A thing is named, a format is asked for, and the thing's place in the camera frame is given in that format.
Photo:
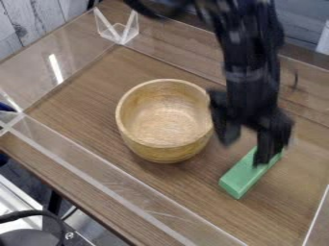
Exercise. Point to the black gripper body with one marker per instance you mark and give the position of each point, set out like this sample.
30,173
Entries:
250,102

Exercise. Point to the clear acrylic tray wall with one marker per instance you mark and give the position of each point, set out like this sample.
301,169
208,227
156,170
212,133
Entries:
136,211

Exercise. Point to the clear acrylic corner bracket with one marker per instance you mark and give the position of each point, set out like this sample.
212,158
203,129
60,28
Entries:
117,33

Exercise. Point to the brown wooden bowl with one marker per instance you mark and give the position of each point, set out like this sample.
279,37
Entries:
163,120

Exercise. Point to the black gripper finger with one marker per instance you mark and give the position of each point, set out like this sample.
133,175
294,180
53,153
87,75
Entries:
226,128
270,143

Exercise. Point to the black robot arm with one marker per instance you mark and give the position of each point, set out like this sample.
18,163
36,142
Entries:
250,37

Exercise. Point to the black table leg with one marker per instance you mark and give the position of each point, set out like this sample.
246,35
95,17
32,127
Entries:
55,203

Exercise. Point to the green rectangular block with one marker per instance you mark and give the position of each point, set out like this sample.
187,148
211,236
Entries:
243,174

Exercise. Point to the black metal bracket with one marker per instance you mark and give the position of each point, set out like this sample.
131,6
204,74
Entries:
73,239

